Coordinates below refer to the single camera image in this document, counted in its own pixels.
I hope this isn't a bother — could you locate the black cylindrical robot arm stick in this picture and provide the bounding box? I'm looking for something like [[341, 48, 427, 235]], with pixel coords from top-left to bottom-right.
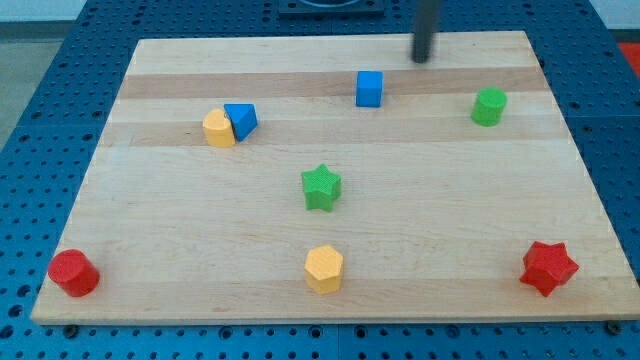
[[411, 0, 442, 64]]

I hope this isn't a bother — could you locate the green star block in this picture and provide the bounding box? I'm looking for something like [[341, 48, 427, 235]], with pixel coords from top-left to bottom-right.
[[301, 164, 342, 212]]

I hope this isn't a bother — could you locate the wooden board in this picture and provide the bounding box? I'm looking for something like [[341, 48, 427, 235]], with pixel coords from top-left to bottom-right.
[[32, 31, 639, 325]]

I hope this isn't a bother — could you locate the yellow hexagon block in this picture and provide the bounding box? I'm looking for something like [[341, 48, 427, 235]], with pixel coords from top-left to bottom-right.
[[304, 245, 344, 295]]

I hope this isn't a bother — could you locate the blue triangular prism block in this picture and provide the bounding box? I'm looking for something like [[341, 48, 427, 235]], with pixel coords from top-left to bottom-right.
[[224, 103, 258, 142]]

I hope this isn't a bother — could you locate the blue cube block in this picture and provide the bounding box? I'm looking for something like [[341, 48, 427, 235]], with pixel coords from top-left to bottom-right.
[[355, 71, 383, 108]]

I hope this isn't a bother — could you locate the yellow heart block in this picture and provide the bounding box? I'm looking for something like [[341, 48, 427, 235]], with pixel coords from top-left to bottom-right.
[[202, 108, 236, 148]]

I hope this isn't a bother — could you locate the green cylinder block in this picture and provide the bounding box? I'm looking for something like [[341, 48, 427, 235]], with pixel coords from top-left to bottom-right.
[[471, 87, 508, 127]]

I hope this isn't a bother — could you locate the red star block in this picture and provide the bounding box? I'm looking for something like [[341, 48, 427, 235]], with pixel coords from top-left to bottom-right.
[[519, 241, 580, 297]]

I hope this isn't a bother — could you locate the red cylinder block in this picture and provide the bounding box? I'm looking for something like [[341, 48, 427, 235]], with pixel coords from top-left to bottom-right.
[[47, 249, 100, 297]]

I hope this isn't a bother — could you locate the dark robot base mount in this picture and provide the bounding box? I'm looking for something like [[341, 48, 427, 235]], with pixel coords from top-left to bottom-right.
[[277, 0, 385, 16]]

